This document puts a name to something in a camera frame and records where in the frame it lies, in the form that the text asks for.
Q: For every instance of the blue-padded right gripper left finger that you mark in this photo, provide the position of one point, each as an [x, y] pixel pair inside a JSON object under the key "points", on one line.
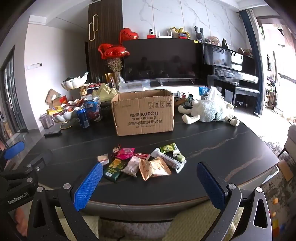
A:
{"points": [[74, 197]]}

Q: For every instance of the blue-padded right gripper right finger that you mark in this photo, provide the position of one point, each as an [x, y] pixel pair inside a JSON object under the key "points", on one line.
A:
{"points": [[225, 197]]}

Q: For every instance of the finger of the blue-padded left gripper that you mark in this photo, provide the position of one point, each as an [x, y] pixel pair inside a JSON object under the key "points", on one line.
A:
{"points": [[14, 150], [41, 161]]}

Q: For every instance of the dark green cracker packet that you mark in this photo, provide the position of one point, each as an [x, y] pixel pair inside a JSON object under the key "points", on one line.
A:
{"points": [[113, 171]]}

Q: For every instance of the long white snack packet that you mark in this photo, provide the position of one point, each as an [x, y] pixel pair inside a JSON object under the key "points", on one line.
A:
{"points": [[171, 162]]}

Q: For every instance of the colourful candy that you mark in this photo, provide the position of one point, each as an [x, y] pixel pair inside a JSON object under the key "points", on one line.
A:
{"points": [[116, 149]]}

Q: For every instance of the white translucent snack packet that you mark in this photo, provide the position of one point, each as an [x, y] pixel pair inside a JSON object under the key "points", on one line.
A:
{"points": [[132, 167]]}

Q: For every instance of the pink snack packet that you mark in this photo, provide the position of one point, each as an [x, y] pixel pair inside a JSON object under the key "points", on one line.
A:
{"points": [[125, 153]]}

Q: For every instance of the light green snack packet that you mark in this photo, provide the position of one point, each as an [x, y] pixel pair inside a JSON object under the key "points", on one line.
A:
{"points": [[168, 148]]}

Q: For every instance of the orange paper snack bag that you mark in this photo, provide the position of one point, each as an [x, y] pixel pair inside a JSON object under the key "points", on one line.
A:
{"points": [[154, 168]]}

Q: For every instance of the red snack packet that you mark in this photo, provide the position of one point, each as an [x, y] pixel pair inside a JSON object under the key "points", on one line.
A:
{"points": [[142, 156]]}

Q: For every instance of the small pale green candy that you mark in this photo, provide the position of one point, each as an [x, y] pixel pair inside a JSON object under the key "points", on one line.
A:
{"points": [[181, 158]]}

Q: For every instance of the person's left hand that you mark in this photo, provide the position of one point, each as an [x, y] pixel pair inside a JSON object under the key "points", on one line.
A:
{"points": [[21, 222]]}

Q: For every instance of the black remote control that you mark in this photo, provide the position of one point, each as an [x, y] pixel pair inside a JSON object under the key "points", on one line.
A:
{"points": [[53, 134]]}

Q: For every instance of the white tiered snack tray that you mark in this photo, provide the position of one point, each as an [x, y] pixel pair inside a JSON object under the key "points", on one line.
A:
{"points": [[70, 105]]}

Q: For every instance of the yellow snack bag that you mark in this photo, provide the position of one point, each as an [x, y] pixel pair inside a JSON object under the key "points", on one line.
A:
{"points": [[54, 110]]}

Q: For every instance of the small cream wrapped snack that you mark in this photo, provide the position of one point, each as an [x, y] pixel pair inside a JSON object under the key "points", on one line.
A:
{"points": [[103, 159]]}

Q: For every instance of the blue drink can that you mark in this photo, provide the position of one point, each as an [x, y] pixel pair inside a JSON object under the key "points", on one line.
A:
{"points": [[82, 117]]}

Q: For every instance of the blue m&m snack tub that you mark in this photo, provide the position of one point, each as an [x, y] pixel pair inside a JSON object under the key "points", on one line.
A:
{"points": [[92, 106]]}

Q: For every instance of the gold pyramid-shaped box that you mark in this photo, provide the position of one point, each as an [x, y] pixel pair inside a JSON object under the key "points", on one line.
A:
{"points": [[104, 93]]}

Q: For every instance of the white plush sheep toy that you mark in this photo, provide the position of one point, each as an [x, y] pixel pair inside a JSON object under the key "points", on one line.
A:
{"points": [[209, 111]]}

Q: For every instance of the brown cardboard box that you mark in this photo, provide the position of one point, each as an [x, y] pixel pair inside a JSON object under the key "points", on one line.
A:
{"points": [[143, 112]]}

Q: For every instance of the black piano bench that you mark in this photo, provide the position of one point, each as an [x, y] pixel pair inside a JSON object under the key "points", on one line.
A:
{"points": [[244, 91]]}

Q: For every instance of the blue chip bag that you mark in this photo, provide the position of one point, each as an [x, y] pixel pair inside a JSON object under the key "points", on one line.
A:
{"points": [[203, 91]]}

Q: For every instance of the white tv cabinet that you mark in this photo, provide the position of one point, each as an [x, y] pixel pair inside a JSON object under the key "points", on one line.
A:
{"points": [[170, 84]]}

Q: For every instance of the dried flower vase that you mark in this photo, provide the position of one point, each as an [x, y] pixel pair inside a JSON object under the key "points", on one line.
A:
{"points": [[115, 65]]}

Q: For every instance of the black upright piano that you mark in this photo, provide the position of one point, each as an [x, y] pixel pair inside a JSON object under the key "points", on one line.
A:
{"points": [[228, 69]]}

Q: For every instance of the red heart balloon upper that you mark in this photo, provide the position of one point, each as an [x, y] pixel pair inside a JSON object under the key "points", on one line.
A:
{"points": [[126, 34]]}

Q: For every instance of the large black television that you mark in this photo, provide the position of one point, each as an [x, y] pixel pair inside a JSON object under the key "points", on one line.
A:
{"points": [[172, 59]]}

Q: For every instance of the grey rabbit plush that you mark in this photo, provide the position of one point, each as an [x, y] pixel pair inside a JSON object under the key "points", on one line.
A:
{"points": [[199, 34]]}

